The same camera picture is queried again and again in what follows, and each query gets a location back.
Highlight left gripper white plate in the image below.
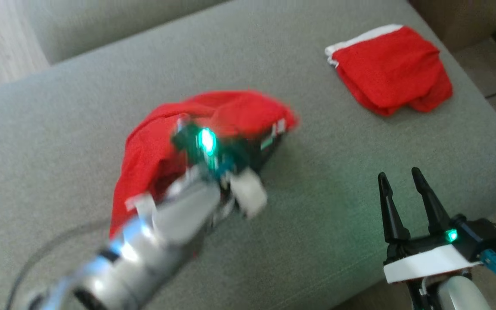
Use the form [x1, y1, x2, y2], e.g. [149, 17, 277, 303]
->
[170, 122, 276, 219]

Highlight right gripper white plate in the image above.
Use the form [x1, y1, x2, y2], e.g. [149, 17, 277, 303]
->
[377, 167, 482, 285]

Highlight red shorts with white stripe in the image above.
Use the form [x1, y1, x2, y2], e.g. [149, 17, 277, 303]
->
[325, 24, 453, 117]

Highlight beige sofa backrest panel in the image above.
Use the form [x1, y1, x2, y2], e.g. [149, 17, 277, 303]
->
[409, 0, 496, 52]

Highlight grey stitched sofa seat cushion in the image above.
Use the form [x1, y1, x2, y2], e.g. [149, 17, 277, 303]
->
[20, 0, 231, 65]

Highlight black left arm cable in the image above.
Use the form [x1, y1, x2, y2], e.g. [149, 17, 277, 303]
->
[6, 217, 115, 310]

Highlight red white-trimmed sports jersey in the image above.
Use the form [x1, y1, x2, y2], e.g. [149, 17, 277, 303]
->
[109, 90, 299, 239]

